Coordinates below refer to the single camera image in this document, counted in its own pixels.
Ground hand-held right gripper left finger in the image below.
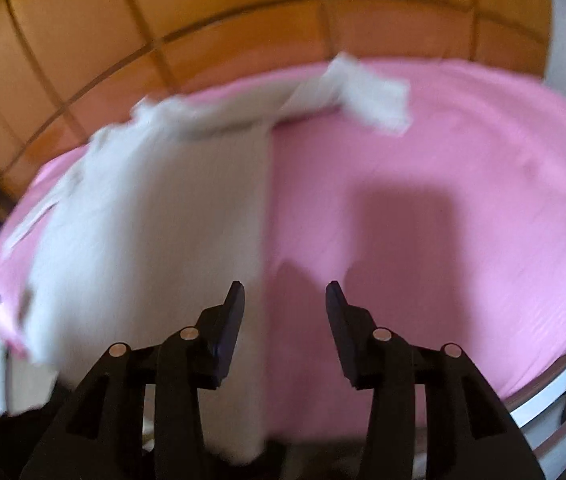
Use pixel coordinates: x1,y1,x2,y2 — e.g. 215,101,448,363
19,281,246,480

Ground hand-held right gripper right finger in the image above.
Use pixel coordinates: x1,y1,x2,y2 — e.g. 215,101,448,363
326,281,546,480

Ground white knit sweater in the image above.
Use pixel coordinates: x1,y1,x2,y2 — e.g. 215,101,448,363
0,52,412,466

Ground pink bed sheet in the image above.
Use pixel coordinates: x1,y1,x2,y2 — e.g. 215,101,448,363
0,57,566,411

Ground wooden panelled headboard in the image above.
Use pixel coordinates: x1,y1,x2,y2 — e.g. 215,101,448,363
0,0,556,196

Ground white bed frame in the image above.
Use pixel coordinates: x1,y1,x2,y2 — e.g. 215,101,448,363
505,345,566,461

